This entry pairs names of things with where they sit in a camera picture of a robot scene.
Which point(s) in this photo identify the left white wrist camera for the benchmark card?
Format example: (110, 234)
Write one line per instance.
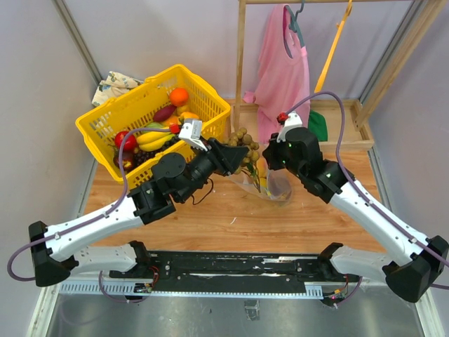
(191, 134)

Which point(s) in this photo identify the green fruit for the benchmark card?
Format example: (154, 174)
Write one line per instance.
(155, 125)

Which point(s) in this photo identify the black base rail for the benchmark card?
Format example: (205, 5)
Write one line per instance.
(228, 274)

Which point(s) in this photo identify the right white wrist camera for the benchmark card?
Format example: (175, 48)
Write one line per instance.
(288, 121)

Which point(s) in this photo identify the aluminium frame post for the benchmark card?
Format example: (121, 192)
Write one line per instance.
(397, 38)
(71, 26)

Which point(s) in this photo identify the left aluminium frame post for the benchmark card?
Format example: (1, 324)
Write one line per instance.
(71, 26)

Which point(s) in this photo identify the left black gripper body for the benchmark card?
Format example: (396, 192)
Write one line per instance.
(217, 163)

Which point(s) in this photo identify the right aluminium frame post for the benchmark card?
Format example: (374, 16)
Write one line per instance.
(397, 38)

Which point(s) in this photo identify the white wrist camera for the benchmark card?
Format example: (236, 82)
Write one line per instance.
(191, 134)
(288, 121)

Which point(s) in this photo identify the brown longan bunch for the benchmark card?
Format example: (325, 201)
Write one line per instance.
(248, 172)

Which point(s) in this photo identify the yellow clothes hanger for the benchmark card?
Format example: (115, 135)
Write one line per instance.
(324, 72)

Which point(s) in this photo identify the orange fruit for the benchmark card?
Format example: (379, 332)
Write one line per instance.
(179, 97)

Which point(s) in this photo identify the purple sweet potato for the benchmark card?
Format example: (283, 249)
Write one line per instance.
(164, 113)

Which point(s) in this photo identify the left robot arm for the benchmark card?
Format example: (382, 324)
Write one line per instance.
(56, 249)

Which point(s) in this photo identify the clear zip top bag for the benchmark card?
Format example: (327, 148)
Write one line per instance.
(265, 184)

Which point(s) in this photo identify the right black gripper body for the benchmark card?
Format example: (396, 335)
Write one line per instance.
(278, 159)

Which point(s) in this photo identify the yellow banana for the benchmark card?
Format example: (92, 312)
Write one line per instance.
(154, 138)

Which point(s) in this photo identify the dark grape bunch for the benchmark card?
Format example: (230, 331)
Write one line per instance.
(142, 156)

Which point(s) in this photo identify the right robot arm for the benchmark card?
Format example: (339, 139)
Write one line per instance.
(412, 261)

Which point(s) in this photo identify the patterned cloth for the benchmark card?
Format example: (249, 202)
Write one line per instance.
(115, 85)

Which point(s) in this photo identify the teal clothes hanger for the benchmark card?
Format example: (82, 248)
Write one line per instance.
(294, 24)

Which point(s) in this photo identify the peach coloured fruit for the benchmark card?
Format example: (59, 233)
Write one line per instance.
(262, 168)

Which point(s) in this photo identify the green cloth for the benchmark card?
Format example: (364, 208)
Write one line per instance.
(318, 126)

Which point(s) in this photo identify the pink shirt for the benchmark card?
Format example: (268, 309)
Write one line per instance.
(283, 74)

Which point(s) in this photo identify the wooden clothes rack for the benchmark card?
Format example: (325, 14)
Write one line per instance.
(355, 114)

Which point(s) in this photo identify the bright red apple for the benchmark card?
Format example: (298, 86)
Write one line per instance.
(129, 142)

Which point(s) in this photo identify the yellow plastic basket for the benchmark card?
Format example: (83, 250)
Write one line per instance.
(136, 109)

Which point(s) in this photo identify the yellow bell pepper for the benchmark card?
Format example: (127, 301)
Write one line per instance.
(187, 115)

